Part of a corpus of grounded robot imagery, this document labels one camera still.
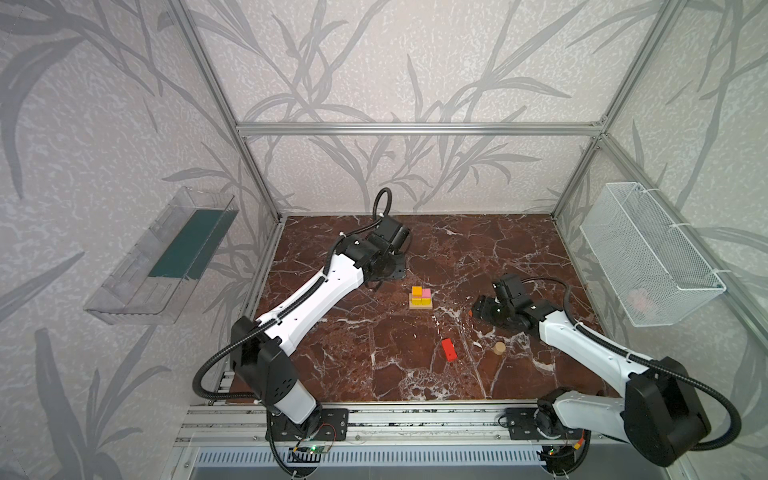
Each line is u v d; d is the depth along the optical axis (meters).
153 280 0.64
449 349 0.86
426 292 0.91
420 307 0.94
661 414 0.41
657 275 0.62
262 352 0.40
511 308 0.65
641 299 0.73
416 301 0.94
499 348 0.85
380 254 0.55
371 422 0.76
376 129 0.96
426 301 0.94
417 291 0.91
